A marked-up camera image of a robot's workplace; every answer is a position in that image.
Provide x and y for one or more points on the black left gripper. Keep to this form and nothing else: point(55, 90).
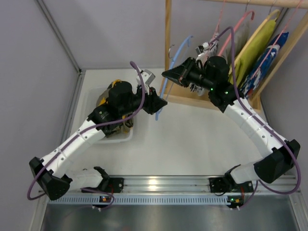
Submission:
point(149, 100)

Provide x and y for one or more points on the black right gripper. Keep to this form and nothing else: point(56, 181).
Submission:
point(186, 72)

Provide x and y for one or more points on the camouflage trousers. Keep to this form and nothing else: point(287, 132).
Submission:
point(123, 128)

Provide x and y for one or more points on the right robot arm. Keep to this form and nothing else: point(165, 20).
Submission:
point(278, 154)

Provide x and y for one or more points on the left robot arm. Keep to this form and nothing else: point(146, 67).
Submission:
point(117, 105)

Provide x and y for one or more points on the white black printed trousers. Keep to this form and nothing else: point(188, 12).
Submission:
point(201, 60)

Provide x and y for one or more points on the grey trousers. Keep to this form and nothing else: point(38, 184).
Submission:
point(240, 39)

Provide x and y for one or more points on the blue white red trousers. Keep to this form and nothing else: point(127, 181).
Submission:
point(251, 84)

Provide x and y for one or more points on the lime green trousers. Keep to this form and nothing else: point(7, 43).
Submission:
point(253, 51)

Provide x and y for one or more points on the pink padded hanger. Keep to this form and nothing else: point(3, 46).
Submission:
point(246, 14)

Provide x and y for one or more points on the wooden hanger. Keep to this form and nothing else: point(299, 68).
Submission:
point(273, 15)

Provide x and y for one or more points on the pink hanger under blue trousers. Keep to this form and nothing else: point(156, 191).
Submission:
point(272, 48)

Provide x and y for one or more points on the wooden clothes rack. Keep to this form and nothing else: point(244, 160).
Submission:
point(182, 96)

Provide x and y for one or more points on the clear plastic basket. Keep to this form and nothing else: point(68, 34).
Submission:
point(89, 103)

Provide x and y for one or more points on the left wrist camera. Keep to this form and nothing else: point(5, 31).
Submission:
point(147, 76)

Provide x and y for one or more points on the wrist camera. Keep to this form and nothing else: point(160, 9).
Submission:
point(201, 49)
point(147, 76)

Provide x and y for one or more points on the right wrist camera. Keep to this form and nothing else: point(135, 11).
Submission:
point(201, 49)

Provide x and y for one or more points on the pink wire hanger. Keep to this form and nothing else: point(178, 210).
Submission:
point(214, 45)

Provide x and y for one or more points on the aluminium rail base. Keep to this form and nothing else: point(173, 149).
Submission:
point(173, 184)

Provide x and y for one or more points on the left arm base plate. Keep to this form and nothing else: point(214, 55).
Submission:
point(113, 185)

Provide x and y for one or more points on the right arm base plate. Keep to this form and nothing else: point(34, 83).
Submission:
point(223, 185)

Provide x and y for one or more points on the grey slotted cable duct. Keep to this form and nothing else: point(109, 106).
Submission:
point(129, 199)

